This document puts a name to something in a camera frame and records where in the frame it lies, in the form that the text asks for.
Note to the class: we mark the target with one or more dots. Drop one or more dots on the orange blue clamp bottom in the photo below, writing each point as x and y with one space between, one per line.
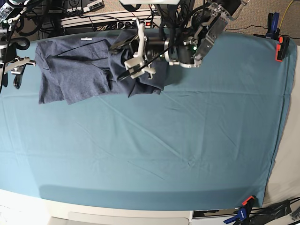
242 214

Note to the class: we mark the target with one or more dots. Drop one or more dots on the blue-grey T-shirt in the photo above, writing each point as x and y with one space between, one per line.
74 70

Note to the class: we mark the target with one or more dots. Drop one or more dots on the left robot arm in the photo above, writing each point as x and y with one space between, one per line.
185 44

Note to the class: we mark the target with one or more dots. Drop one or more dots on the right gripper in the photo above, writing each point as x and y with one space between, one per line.
16 65

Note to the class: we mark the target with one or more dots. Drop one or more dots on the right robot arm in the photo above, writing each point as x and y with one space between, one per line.
11 19

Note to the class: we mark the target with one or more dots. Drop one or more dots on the blue black clamp top right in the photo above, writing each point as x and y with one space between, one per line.
272 27

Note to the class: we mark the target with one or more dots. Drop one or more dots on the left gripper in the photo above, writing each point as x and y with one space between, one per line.
136 45

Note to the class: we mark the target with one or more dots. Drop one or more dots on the teal table cloth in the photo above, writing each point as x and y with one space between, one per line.
207 142

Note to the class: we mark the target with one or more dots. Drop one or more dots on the orange black clamp top right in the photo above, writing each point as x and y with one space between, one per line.
281 48

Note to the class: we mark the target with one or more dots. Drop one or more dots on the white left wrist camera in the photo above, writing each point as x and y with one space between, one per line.
132 65

